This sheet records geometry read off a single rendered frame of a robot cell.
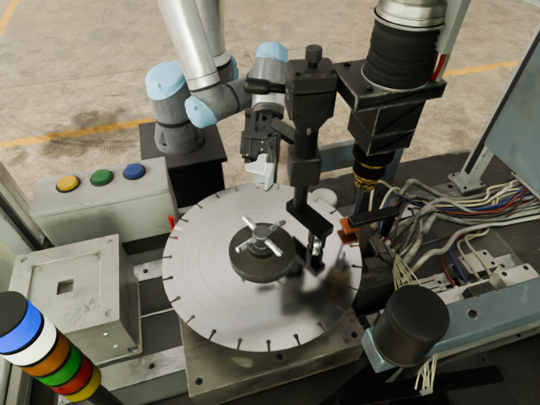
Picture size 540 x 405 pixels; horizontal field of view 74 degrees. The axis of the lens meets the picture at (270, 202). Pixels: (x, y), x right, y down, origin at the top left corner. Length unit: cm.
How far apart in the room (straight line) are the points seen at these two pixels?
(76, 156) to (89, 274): 187
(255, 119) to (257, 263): 35
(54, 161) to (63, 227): 169
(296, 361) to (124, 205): 48
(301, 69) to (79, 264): 52
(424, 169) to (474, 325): 70
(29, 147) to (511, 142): 264
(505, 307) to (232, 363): 40
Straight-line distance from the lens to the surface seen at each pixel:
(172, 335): 78
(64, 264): 75
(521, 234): 108
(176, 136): 110
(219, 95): 87
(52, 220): 89
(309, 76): 43
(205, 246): 63
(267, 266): 58
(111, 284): 69
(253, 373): 63
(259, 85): 48
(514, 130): 41
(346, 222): 64
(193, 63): 85
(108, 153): 248
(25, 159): 269
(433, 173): 114
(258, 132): 78
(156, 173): 85
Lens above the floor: 145
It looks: 47 degrees down
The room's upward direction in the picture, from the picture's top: straight up
